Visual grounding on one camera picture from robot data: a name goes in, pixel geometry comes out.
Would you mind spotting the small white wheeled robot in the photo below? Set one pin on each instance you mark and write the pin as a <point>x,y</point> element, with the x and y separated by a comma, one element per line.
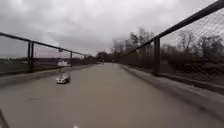
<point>62,79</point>

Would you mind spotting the robot's own part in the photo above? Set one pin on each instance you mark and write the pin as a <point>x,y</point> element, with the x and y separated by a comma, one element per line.
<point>76,126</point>

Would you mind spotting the dark metal post fence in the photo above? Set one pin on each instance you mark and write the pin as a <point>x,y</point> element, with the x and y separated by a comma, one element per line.
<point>30,56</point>

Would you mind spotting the grey concrete kerb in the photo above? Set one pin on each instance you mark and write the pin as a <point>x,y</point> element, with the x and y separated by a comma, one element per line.
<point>186,90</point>
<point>30,76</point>

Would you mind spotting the row of bare trees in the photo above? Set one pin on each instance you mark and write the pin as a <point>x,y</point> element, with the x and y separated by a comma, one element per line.
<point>140,46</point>

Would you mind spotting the pale concrete path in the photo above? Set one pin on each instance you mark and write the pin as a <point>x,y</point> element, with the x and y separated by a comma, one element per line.
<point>100,96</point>

